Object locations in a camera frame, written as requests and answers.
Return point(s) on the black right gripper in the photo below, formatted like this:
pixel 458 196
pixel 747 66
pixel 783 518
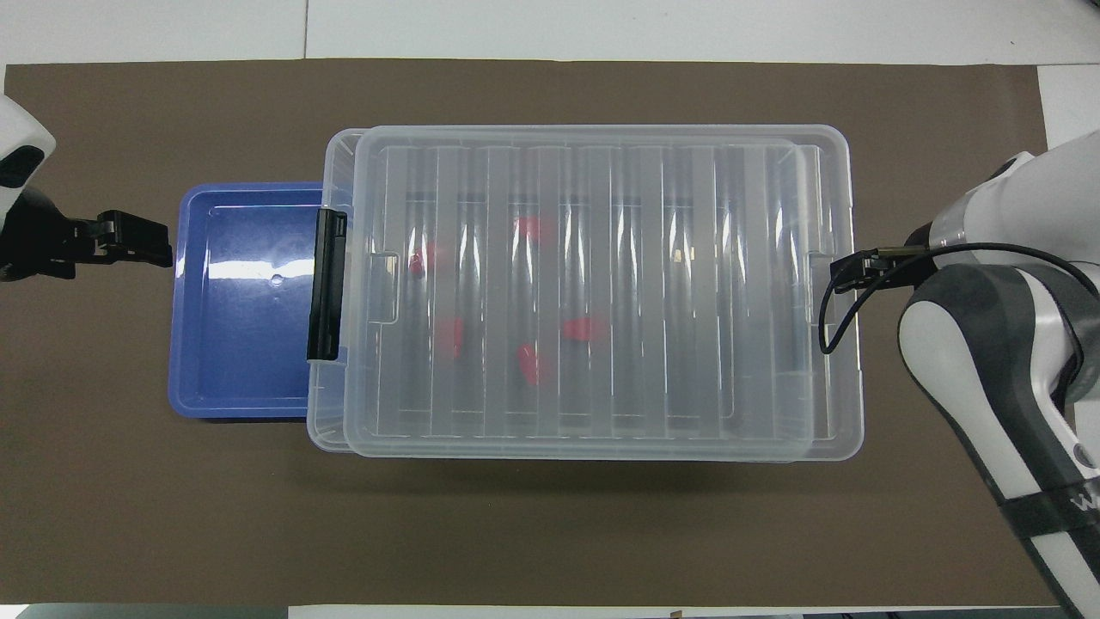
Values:
pixel 907 271

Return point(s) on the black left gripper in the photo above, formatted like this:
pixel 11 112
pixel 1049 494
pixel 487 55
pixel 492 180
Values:
pixel 34 245

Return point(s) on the clear plastic storage box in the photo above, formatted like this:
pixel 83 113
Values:
pixel 325 404

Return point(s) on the black box latch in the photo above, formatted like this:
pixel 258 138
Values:
pixel 325 284

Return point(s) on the brown table mat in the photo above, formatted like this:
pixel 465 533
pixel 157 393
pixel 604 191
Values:
pixel 550 533

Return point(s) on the clear ribbed box lid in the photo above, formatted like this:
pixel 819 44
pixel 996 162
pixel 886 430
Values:
pixel 670 301

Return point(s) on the red toy block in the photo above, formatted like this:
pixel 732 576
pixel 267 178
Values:
pixel 531 364
pixel 450 337
pixel 418 260
pixel 534 229
pixel 584 329

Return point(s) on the blue plastic tray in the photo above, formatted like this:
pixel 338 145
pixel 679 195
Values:
pixel 241 344

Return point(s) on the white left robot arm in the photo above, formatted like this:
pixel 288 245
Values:
pixel 21 129

